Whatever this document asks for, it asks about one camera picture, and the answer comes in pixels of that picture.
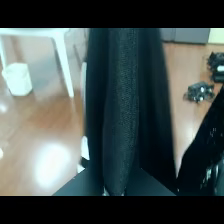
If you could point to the black garment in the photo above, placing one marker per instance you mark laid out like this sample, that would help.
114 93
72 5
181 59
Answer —
123 100

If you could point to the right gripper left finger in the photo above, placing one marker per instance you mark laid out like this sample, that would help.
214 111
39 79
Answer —
83 185

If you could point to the black equipment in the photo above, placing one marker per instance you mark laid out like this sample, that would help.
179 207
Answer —
217 66
199 91

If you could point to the white table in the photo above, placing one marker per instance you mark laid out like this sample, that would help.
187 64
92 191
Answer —
61 56

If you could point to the white bin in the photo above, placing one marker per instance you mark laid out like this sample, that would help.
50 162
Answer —
18 79

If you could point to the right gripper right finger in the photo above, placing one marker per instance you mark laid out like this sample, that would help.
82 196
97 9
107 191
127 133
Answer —
150 185

